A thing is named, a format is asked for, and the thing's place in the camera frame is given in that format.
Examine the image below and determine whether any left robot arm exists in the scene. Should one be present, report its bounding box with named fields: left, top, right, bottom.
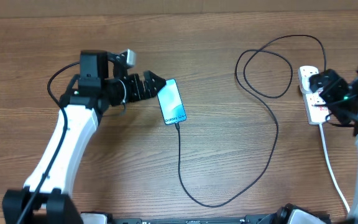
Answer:
left=2, top=49, right=167, bottom=223

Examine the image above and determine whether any cardboard backdrop panel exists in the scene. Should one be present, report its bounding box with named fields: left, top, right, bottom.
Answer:
left=0, top=0, right=358, bottom=18

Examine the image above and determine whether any black USB charging cable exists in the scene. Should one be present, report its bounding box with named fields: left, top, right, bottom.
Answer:
left=175, top=34, right=327, bottom=208

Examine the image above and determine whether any white charger plug adapter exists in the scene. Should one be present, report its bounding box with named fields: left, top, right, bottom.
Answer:
left=300, top=76, right=312, bottom=94

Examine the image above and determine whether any white power strip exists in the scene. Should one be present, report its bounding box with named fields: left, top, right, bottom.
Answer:
left=298, top=65, right=329, bottom=125

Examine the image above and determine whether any white power strip cord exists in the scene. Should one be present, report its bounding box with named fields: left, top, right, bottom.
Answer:
left=318, top=123, right=351, bottom=214

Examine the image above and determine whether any Samsung Galaxy smartphone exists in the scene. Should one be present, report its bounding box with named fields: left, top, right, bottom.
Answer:
left=157, top=79, right=187, bottom=125

